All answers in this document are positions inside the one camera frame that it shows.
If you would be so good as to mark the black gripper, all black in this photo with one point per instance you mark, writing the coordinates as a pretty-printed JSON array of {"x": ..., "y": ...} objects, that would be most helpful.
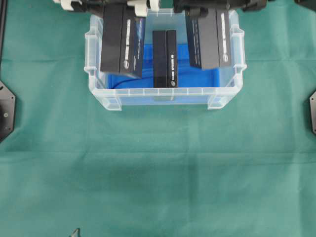
[{"x": 198, "y": 8}]

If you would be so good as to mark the black gripper, white-padded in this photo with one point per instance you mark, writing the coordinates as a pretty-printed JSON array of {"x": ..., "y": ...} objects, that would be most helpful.
[{"x": 140, "y": 6}]

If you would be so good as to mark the black realsense box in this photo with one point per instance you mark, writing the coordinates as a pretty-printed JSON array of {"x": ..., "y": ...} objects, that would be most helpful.
[
  {"x": 123, "y": 39},
  {"x": 165, "y": 59},
  {"x": 208, "y": 40}
]

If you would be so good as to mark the blue cloth inside bin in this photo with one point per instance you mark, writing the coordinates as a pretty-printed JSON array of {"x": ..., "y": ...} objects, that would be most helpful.
[{"x": 187, "y": 76}]

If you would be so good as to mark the clear plastic storage bin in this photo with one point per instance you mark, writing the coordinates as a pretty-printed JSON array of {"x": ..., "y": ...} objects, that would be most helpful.
[{"x": 231, "y": 78}]

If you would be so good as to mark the green table cloth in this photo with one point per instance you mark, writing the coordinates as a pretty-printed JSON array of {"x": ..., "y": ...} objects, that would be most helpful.
[{"x": 246, "y": 170}]

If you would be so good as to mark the small metal tip at bottom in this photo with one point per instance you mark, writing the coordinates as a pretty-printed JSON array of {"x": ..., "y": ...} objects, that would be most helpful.
[{"x": 76, "y": 233}]

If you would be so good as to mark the black frame rail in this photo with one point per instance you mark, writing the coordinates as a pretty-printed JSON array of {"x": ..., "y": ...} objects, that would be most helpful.
[{"x": 3, "y": 8}]

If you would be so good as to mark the black arm base plate, image-right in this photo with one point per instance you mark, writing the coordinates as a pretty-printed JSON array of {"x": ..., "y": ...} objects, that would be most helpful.
[{"x": 313, "y": 111}]

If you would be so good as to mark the black arm base plate, image-left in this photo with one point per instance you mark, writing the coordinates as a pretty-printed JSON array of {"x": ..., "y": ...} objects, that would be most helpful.
[{"x": 7, "y": 111}]

